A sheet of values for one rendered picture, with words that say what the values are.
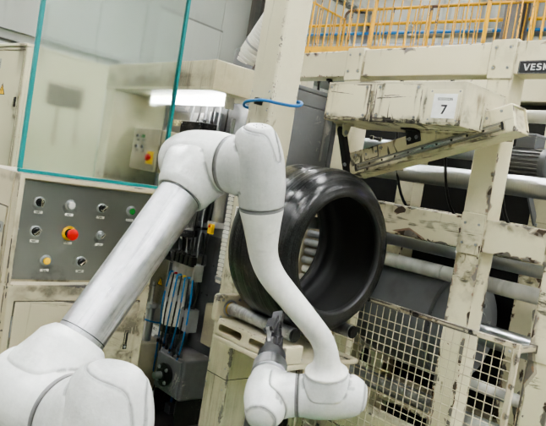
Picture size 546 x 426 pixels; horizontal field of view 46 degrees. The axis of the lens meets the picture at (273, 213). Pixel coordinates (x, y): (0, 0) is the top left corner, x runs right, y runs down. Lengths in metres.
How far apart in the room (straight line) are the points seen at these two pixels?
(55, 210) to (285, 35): 1.02
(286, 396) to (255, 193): 0.49
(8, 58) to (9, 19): 6.29
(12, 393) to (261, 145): 0.67
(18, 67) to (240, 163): 3.90
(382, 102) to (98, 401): 1.56
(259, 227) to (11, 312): 1.16
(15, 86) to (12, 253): 2.98
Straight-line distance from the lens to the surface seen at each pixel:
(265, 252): 1.43
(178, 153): 1.46
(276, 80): 2.37
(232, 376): 2.47
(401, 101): 2.29
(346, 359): 2.31
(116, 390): 1.12
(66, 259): 2.41
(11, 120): 5.13
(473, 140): 2.26
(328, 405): 1.56
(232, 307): 2.29
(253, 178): 1.36
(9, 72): 5.26
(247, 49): 3.00
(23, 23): 11.69
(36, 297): 2.35
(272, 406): 1.54
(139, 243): 1.36
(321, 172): 2.10
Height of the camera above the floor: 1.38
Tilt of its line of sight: 3 degrees down
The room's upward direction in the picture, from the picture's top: 9 degrees clockwise
